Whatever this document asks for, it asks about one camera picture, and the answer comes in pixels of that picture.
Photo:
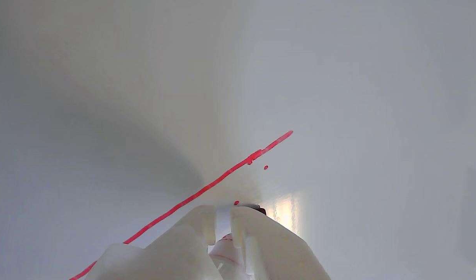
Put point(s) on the large whiteboard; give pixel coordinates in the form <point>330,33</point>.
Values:
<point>144,77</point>

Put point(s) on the white red whiteboard marker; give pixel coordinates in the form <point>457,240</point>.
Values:
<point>228,256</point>

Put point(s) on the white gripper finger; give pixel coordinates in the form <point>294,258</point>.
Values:
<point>175,252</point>
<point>272,252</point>

